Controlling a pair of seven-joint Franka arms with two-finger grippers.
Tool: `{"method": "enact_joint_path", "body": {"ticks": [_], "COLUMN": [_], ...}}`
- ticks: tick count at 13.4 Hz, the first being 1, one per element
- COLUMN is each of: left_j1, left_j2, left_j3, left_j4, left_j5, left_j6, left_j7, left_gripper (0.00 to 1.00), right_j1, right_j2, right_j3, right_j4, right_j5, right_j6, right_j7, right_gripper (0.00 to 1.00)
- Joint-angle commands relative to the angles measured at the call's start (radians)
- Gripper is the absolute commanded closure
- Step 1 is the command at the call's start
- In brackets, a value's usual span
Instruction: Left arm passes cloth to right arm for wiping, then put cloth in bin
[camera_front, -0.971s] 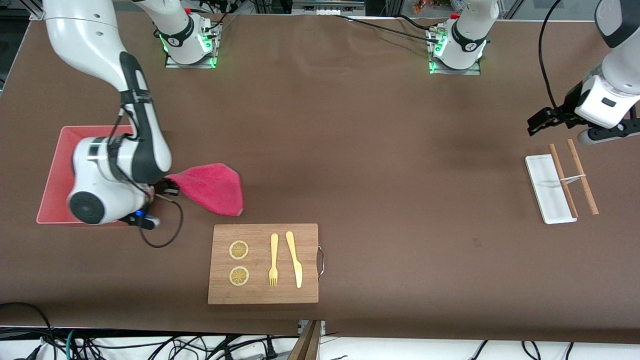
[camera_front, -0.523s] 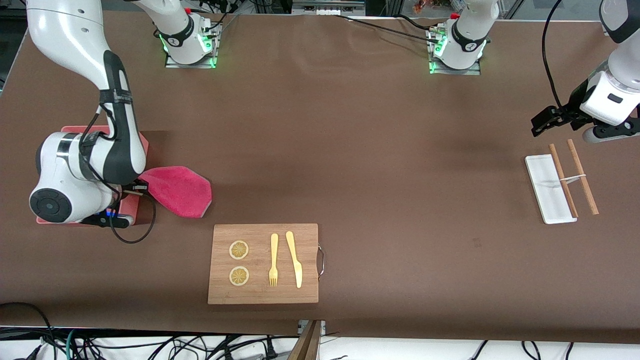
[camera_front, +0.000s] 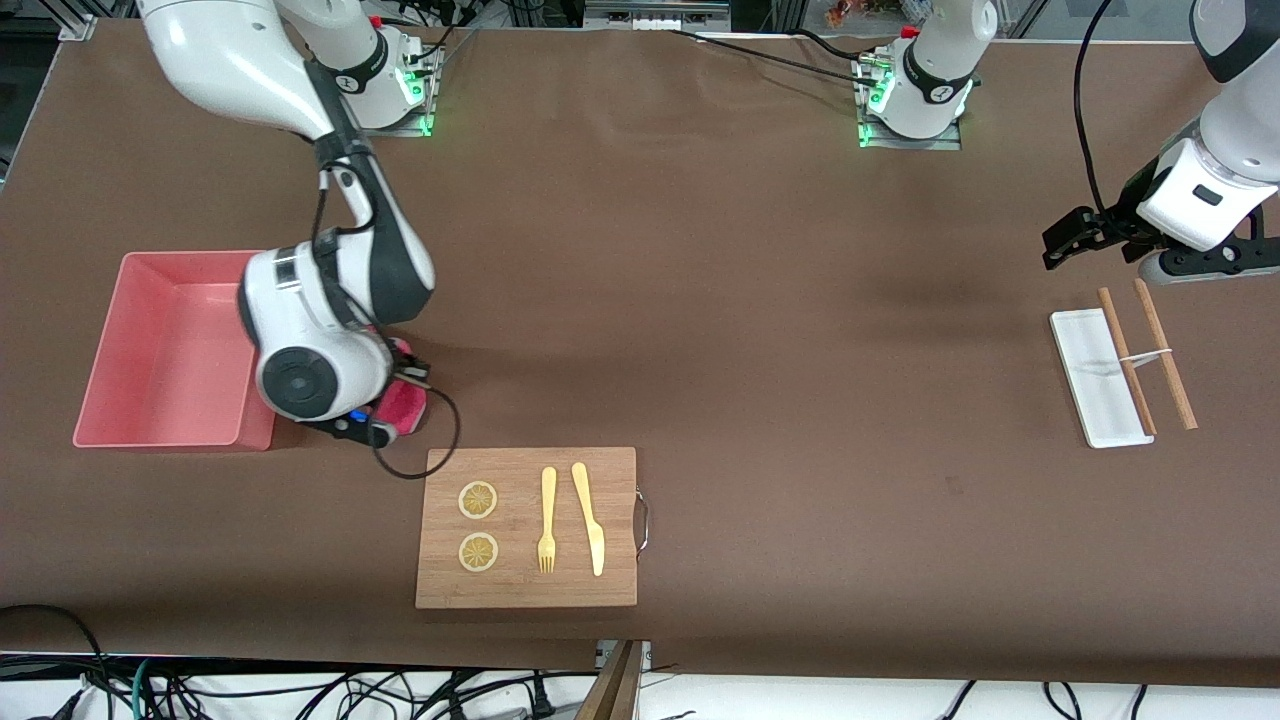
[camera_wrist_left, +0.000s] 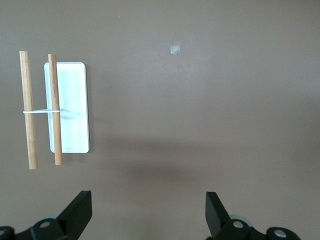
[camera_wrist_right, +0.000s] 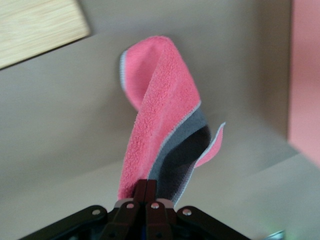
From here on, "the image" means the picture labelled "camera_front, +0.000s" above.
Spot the white rectangular tray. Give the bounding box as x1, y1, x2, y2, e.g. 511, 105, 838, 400
1049, 309, 1155, 449

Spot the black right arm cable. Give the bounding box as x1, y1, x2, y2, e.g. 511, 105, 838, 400
310, 150, 462, 482

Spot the wooden plank piece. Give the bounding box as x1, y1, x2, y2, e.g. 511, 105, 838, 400
575, 640, 646, 720

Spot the pink plastic bin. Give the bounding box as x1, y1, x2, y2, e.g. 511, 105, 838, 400
72, 250, 281, 452

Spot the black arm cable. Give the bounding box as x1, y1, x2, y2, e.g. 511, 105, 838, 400
1074, 0, 1133, 219
310, 150, 462, 482

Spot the black floor cable bundle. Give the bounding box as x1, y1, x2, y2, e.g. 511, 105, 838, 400
60, 665, 601, 720

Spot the thick black floor cable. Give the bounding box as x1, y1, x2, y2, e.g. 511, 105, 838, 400
0, 604, 113, 720

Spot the yellow plastic knife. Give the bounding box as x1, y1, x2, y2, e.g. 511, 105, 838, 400
571, 461, 606, 578

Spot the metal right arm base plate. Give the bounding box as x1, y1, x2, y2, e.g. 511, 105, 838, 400
345, 40, 444, 138

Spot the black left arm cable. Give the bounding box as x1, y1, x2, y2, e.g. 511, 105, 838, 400
1074, 0, 1133, 219

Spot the long black table cable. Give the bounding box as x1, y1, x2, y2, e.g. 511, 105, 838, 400
665, 28, 891, 86

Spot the yellow plastic fork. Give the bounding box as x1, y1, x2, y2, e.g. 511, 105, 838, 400
537, 466, 558, 575

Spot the grey power strip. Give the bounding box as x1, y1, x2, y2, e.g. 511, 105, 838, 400
583, 0, 733, 31

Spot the pink and grey cloth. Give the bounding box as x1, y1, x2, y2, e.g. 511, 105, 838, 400
375, 338, 430, 437

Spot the teal floor cable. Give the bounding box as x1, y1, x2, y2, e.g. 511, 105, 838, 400
128, 658, 163, 720

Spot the wooden cutting board with handle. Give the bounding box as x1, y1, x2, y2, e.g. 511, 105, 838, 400
415, 447, 651, 610

